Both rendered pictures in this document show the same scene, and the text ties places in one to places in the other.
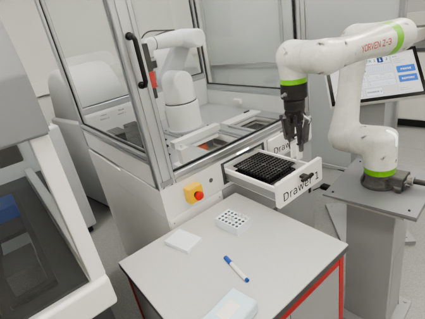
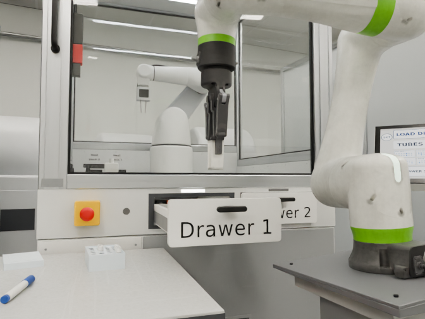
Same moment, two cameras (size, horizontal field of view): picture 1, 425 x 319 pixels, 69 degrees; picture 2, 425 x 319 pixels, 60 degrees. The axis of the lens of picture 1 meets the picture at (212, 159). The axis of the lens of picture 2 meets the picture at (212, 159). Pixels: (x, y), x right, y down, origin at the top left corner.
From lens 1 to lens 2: 84 cm
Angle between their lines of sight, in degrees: 32
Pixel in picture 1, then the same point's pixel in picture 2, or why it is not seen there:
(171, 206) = (49, 221)
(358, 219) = not seen: outside the picture
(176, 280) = not seen: outside the picture
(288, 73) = (200, 26)
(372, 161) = (356, 207)
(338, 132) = (319, 168)
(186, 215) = (70, 247)
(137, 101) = (43, 64)
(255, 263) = (54, 293)
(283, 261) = (92, 300)
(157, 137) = (57, 116)
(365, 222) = not seen: outside the picture
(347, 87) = (338, 100)
